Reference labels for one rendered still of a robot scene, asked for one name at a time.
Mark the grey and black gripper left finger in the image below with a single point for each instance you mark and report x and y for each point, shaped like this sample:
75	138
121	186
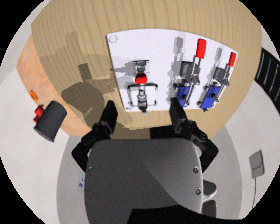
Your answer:
100	131

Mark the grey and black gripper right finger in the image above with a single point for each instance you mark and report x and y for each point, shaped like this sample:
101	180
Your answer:
186	129

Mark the blue rectangular block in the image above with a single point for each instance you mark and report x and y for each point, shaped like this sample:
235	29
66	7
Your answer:
181	91
207	99

